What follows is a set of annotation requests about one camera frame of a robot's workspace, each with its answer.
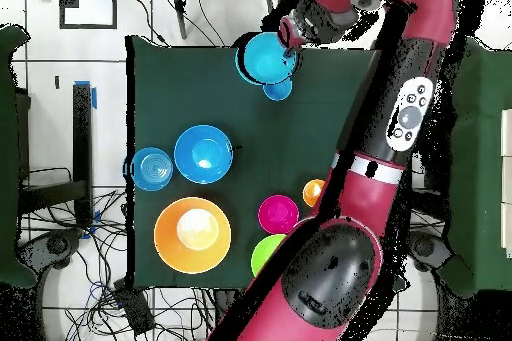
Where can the green bowl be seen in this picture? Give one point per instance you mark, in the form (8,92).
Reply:
(262,253)

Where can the black stand bar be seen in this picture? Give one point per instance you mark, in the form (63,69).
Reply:
(82,137)

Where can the blue cup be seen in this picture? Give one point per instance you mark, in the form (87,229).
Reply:
(278,92)

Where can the dark grey chair with knob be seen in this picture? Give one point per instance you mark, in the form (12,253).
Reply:
(58,245)

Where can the green cloth side table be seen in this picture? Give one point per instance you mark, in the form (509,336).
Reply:
(8,157)
(480,157)

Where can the shallow blue bowl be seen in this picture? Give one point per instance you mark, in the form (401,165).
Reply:
(152,169)

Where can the large yellow bowl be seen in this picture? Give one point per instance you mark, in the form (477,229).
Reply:
(168,237)

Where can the small ribbed teal bowl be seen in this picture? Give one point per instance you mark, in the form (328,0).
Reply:
(264,59)

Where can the dark green tablecloth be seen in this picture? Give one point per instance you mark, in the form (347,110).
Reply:
(200,89)

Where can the black power box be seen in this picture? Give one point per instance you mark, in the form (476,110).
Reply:
(134,309)

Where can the white boxes stack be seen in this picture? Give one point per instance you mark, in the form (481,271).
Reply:
(507,181)

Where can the large blue bowl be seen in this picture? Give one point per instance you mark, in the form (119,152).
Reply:
(204,155)

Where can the pink red bowl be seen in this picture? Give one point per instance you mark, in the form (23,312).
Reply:
(278,215)

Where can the orange cup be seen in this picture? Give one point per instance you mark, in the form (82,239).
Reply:
(311,193)

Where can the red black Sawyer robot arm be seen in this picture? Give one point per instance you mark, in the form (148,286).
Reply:
(360,197)

